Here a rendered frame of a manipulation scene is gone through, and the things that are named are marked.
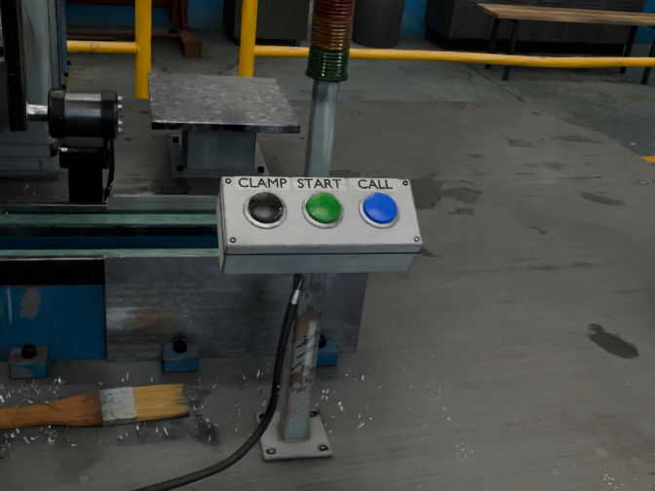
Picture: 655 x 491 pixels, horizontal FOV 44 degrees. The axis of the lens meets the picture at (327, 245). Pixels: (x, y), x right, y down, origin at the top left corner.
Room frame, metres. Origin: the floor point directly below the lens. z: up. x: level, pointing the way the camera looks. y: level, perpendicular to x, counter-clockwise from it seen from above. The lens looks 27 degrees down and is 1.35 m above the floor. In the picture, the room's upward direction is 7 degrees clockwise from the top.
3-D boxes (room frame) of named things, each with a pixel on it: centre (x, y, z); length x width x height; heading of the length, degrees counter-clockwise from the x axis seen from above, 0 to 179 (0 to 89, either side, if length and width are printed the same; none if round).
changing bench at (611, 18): (5.65, -1.51, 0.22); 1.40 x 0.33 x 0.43; 108
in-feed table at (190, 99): (1.37, 0.22, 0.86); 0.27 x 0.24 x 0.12; 15
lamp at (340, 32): (1.18, 0.03, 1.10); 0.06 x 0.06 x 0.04
